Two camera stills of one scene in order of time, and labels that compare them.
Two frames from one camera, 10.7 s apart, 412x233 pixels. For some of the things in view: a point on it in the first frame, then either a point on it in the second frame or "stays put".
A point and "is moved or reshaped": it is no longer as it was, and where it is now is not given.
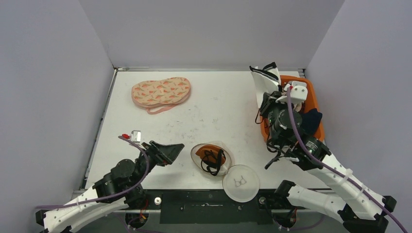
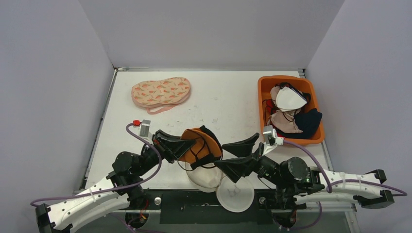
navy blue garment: x=310 y=120 stays put
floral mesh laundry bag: x=158 y=96 stays put
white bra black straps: x=266 y=81 is moved or reshaped
